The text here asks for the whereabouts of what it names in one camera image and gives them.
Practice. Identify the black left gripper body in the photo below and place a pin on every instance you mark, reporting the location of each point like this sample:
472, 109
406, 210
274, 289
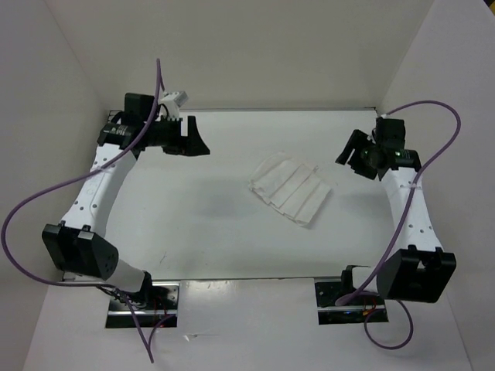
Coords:
168, 133

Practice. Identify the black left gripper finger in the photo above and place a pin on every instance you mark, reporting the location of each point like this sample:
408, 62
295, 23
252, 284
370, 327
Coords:
193, 138
187, 151

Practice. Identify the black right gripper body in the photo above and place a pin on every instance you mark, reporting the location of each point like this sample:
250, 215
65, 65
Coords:
366, 150

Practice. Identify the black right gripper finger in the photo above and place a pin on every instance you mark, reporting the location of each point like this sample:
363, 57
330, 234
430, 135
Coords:
360, 167
356, 143

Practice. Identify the white pleated skirt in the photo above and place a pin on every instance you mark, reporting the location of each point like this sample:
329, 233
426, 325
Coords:
291, 187

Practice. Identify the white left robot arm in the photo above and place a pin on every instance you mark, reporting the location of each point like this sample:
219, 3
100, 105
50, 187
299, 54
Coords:
135, 128

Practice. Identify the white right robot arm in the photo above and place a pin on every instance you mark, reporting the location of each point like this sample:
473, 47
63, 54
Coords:
414, 266

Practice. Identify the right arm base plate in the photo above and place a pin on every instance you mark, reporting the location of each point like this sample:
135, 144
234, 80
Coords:
328, 290

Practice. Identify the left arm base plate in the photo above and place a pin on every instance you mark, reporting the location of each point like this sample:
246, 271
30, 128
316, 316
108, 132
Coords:
162, 311

